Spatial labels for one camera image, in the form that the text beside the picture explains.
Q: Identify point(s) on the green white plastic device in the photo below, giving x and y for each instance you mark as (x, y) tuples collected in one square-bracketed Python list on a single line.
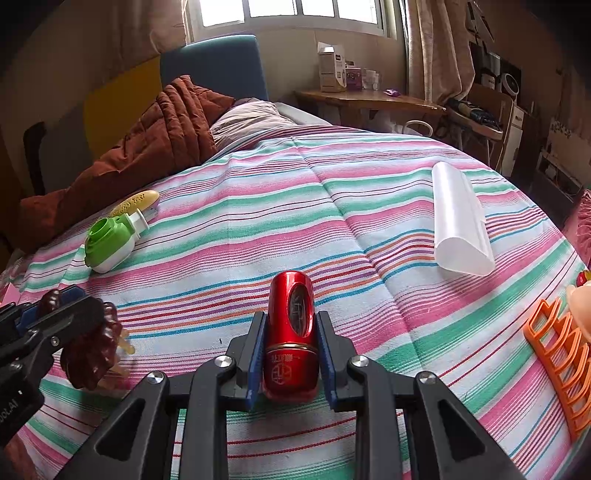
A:
[(111, 244)]

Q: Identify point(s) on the cardboard box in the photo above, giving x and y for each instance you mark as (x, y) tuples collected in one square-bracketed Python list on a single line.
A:
[(494, 106)]

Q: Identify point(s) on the orange plastic toy piece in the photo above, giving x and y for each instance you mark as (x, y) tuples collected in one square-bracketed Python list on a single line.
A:
[(554, 360)]

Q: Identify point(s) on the purple box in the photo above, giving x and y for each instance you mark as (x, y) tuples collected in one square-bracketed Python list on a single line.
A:
[(354, 77)]

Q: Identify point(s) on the red metal cylinder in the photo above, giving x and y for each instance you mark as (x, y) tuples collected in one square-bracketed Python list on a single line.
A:
[(288, 369)]

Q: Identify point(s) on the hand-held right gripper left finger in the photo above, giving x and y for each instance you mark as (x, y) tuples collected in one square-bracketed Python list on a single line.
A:
[(256, 360)]

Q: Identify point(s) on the peach plastic toy figure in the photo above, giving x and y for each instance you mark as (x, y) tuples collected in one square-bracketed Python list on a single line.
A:
[(582, 309)]

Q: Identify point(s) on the round white appliance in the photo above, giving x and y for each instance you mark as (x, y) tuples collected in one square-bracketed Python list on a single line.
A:
[(510, 90)]

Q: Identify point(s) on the brown quilt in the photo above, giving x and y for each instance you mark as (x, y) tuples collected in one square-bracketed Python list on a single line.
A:
[(152, 147)]

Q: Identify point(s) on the beige curtain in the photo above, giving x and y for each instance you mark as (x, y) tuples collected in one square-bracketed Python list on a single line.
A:
[(147, 23), (438, 50)]

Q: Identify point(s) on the striped bed sheet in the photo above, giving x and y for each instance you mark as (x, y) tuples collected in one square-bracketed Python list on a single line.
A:
[(323, 221)]

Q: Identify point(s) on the grey yellow blue headboard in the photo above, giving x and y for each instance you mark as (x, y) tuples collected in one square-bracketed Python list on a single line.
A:
[(212, 64)]

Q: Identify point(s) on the wooden desk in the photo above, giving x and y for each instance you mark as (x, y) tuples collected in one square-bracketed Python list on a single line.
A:
[(364, 104)]

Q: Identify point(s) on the yellow plastic comb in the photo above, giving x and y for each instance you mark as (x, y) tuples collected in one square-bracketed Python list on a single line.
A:
[(138, 201)]

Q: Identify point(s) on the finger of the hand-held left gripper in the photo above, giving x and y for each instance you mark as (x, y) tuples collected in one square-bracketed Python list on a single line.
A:
[(64, 323), (27, 314)]

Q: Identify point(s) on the person's left forearm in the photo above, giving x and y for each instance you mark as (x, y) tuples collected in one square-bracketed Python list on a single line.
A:
[(16, 461)]

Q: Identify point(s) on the translucent white plastic cover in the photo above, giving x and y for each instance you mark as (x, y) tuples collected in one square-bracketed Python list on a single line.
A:
[(459, 221)]

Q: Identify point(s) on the window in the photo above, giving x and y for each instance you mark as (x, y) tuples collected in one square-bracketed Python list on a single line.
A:
[(295, 11)]

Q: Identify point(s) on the white carton box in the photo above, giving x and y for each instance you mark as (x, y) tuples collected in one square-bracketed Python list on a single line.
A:
[(331, 69)]

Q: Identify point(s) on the pale pillow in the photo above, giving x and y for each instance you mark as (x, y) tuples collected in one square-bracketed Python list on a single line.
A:
[(249, 120)]

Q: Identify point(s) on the brown plastic toy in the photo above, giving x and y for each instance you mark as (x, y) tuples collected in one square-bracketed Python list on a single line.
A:
[(92, 355)]

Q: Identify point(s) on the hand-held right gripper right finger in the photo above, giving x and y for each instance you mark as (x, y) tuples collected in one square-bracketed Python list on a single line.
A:
[(328, 364)]

